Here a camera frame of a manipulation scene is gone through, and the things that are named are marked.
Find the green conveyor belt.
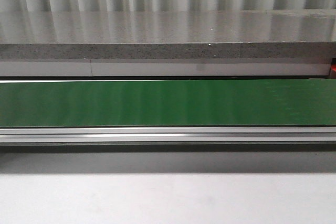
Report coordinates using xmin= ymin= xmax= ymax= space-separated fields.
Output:
xmin=1 ymin=79 xmax=335 ymax=127

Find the red object at right edge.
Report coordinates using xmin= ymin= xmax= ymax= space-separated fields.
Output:
xmin=330 ymin=59 xmax=336 ymax=79

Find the aluminium conveyor front rail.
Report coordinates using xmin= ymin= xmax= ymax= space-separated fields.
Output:
xmin=1 ymin=126 xmax=335 ymax=153

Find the grey stone countertop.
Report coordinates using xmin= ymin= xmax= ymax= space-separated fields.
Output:
xmin=1 ymin=9 xmax=335 ymax=79

